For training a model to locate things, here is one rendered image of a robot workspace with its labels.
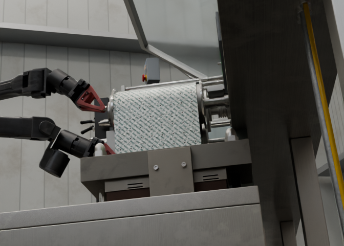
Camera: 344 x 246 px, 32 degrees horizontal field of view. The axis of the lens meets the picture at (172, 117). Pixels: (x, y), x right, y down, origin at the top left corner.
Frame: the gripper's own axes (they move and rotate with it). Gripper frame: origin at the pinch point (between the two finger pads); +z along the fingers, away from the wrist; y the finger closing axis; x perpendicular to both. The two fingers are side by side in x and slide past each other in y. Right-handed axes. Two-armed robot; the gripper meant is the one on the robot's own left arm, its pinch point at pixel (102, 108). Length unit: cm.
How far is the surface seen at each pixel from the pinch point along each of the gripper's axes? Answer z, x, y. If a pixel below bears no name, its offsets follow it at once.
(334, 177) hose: 70, 1, 61
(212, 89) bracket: 24.2, 21.6, 1.4
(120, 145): 14.1, -6.8, 6.2
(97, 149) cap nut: 17.2, -13.1, 23.9
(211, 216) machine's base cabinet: 51, -12, 32
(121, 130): 11.7, -3.3, 6.1
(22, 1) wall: -326, 109, -358
